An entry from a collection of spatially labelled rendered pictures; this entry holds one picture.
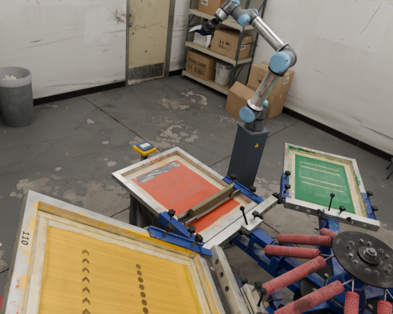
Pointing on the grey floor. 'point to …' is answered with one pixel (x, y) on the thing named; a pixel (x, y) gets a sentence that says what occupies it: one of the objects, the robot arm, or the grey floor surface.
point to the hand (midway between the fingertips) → (196, 40)
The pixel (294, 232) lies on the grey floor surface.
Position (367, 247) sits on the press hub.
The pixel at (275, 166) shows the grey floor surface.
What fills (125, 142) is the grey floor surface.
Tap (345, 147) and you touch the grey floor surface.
